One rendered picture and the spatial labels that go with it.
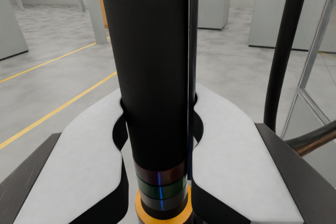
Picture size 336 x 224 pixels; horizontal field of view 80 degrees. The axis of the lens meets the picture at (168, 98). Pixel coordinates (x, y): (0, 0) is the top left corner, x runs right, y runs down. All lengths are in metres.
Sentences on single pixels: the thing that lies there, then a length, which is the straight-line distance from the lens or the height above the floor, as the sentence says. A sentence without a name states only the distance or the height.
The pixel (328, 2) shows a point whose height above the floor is 1.54.
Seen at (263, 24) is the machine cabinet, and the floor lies 0.57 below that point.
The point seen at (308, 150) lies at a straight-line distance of 0.27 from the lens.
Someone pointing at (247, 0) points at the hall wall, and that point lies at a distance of 12.31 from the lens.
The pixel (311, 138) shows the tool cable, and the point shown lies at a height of 1.56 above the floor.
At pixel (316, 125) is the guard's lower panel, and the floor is 0.92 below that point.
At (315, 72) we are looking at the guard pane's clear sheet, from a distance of 1.53.
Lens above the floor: 1.71
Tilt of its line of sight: 32 degrees down
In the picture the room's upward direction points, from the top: 3 degrees counter-clockwise
